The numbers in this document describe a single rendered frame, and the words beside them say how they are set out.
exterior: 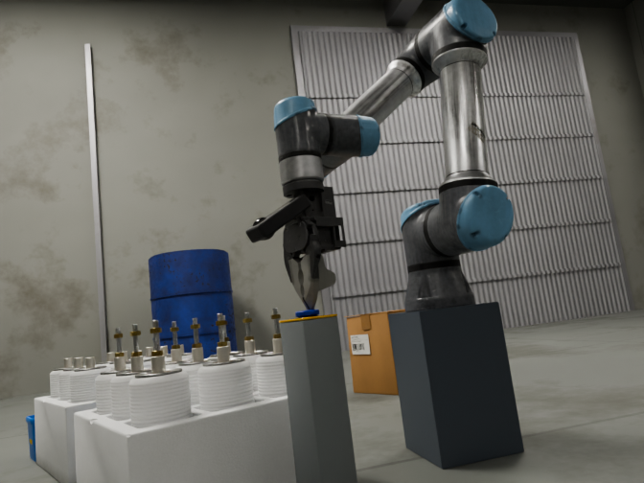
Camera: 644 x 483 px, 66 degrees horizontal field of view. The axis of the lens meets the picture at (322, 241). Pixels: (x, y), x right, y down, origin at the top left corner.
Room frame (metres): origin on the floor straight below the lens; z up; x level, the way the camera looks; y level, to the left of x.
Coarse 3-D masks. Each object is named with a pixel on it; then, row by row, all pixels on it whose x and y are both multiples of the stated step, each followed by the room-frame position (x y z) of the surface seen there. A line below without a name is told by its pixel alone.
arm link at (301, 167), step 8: (288, 160) 0.81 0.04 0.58; (296, 160) 0.80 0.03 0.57; (304, 160) 0.80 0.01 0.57; (312, 160) 0.81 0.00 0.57; (320, 160) 0.83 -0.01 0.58; (280, 168) 0.83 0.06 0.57; (288, 168) 0.81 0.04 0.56; (296, 168) 0.80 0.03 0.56; (304, 168) 0.80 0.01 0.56; (312, 168) 0.81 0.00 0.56; (320, 168) 0.82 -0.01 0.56; (288, 176) 0.81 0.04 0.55; (296, 176) 0.80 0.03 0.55; (304, 176) 0.80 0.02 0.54; (312, 176) 0.81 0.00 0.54; (320, 176) 0.82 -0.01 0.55
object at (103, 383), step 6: (96, 378) 1.01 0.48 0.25; (102, 378) 0.99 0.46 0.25; (108, 378) 0.99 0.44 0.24; (96, 384) 1.01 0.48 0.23; (102, 384) 0.99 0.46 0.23; (108, 384) 0.99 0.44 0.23; (96, 390) 1.01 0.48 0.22; (102, 390) 0.99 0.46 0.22; (108, 390) 0.99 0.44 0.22; (102, 396) 0.99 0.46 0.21; (108, 396) 0.99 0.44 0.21; (102, 402) 0.99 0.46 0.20; (108, 402) 0.99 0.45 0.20; (102, 408) 0.99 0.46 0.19; (108, 408) 0.99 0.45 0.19; (102, 414) 0.99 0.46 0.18
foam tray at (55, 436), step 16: (48, 400) 1.36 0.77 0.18; (96, 400) 1.22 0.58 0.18; (48, 416) 1.31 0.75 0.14; (64, 416) 1.17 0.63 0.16; (48, 432) 1.32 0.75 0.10; (64, 432) 1.17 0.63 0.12; (48, 448) 1.32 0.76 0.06; (64, 448) 1.18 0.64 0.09; (48, 464) 1.33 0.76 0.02; (64, 464) 1.18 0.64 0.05; (64, 480) 1.19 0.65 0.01
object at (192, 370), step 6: (180, 366) 0.98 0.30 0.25; (186, 366) 0.97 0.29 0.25; (192, 366) 0.97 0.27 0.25; (198, 366) 0.97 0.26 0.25; (192, 372) 0.96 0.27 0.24; (192, 378) 0.96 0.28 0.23; (192, 384) 0.96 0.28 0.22; (192, 390) 0.96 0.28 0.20; (198, 390) 0.97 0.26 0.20; (192, 396) 0.96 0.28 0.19; (198, 396) 0.97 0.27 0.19; (192, 402) 0.96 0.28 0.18; (198, 402) 0.96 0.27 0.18
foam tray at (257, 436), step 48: (96, 432) 0.89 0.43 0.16; (144, 432) 0.75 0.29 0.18; (192, 432) 0.80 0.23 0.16; (240, 432) 0.84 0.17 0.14; (288, 432) 0.90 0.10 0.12; (96, 480) 0.90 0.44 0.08; (144, 480) 0.75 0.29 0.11; (192, 480) 0.79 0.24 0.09; (240, 480) 0.84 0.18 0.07; (288, 480) 0.90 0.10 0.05
